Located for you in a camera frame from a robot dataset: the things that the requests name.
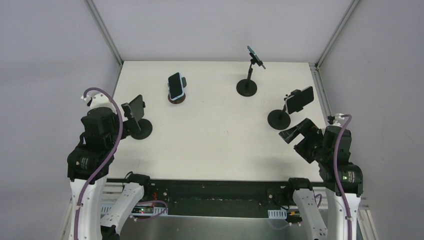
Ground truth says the blue-cased phone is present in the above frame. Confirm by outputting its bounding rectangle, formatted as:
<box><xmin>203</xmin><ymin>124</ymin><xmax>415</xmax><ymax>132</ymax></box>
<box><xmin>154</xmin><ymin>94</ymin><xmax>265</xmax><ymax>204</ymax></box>
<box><xmin>168</xmin><ymin>72</ymin><xmax>185</xmax><ymax>101</ymax></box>

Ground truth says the white cable duct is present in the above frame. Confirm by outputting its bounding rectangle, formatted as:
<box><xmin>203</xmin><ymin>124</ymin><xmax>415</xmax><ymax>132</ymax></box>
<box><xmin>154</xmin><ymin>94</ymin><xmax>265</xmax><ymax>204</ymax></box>
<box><xmin>267</xmin><ymin>208</ymin><xmax>287</xmax><ymax>220</ymax></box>
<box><xmin>100</xmin><ymin>203</ymin><xmax>168</xmax><ymax>217</ymax></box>

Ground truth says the left aluminium frame post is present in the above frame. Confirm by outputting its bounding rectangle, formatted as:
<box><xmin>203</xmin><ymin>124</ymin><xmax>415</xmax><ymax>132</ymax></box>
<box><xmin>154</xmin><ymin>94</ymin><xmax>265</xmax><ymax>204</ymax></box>
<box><xmin>84</xmin><ymin>0</ymin><xmax>124</xmax><ymax>68</ymax></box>

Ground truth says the black phone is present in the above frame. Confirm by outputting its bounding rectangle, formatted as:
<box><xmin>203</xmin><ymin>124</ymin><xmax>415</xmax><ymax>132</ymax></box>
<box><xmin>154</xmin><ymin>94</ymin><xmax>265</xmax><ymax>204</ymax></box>
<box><xmin>285</xmin><ymin>86</ymin><xmax>315</xmax><ymax>115</ymax></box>
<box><xmin>129</xmin><ymin>94</ymin><xmax>146</xmax><ymax>122</ymax></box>

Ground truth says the aluminium frame post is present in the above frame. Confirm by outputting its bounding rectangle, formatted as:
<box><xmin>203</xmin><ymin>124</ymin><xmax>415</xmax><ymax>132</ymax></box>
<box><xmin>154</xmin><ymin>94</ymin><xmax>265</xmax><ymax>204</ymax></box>
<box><xmin>314</xmin><ymin>0</ymin><xmax>362</xmax><ymax>71</ymax></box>
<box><xmin>84</xmin><ymin>0</ymin><xmax>124</xmax><ymax>68</ymax></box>

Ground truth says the brown-base phone holder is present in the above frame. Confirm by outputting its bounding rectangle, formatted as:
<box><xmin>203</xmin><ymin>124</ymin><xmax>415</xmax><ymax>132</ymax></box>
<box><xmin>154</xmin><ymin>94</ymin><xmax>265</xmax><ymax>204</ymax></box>
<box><xmin>167</xmin><ymin>74</ymin><xmax>187</xmax><ymax>104</ymax></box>

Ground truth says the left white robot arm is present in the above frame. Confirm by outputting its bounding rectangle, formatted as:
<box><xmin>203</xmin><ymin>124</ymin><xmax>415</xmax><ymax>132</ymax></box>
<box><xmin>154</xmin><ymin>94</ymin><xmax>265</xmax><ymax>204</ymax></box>
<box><xmin>67</xmin><ymin>102</ymin><xmax>153</xmax><ymax>240</ymax></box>

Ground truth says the right black round-base stand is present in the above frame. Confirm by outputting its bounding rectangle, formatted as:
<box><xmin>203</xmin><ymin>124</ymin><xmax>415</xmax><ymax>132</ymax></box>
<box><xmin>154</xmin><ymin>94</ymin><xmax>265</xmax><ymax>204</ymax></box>
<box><xmin>267</xmin><ymin>89</ymin><xmax>301</xmax><ymax>130</ymax></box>

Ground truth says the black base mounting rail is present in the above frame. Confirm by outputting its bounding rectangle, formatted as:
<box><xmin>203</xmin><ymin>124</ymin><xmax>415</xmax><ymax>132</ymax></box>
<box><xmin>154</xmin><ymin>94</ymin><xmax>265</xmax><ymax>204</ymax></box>
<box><xmin>105</xmin><ymin>178</ymin><xmax>329</xmax><ymax>220</ymax></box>

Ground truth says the right white cable duct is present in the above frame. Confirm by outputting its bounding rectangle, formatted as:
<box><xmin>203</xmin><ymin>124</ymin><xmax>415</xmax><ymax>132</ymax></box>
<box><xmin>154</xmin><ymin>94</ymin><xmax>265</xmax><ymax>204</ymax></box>
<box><xmin>267</xmin><ymin>208</ymin><xmax>287</xmax><ymax>220</ymax></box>

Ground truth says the teal phone on tall stand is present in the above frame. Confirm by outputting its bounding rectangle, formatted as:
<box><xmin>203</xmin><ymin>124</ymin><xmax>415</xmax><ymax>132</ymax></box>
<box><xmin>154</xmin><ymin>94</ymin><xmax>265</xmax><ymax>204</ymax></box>
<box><xmin>247</xmin><ymin>45</ymin><xmax>266</xmax><ymax>70</ymax></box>

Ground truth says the right aluminium frame post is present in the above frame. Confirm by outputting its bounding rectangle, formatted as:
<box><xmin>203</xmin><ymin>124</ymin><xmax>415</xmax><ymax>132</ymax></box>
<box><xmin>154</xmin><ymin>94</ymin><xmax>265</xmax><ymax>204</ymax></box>
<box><xmin>314</xmin><ymin>0</ymin><xmax>362</xmax><ymax>71</ymax></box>

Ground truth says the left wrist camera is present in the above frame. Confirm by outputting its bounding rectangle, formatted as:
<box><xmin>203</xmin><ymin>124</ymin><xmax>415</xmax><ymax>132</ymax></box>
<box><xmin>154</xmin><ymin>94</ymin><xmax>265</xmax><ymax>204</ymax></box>
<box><xmin>80</xmin><ymin>93</ymin><xmax>109</xmax><ymax>109</ymax></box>

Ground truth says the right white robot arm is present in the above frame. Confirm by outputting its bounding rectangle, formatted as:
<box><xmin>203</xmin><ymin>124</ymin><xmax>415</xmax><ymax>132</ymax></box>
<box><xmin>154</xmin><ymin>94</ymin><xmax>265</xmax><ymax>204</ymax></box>
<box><xmin>279</xmin><ymin>113</ymin><xmax>364</xmax><ymax>240</ymax></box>

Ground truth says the black round-base phone stand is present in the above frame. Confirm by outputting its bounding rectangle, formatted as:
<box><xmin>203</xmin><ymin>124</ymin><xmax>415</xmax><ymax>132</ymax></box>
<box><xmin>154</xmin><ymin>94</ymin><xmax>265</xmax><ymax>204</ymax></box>
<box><xmin>130</xmin><ymin>117</ymin><xmax>153</xmax><ymax>140</ymax></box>

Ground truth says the left white cable duct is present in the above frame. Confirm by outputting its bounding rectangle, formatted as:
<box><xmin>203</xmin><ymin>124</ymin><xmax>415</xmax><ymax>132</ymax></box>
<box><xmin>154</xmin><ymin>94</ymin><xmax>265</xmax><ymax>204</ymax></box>
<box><xmin>100</xmin><ymin>203</ymin><xmax>168</xmax><ymax>217</ymax></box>

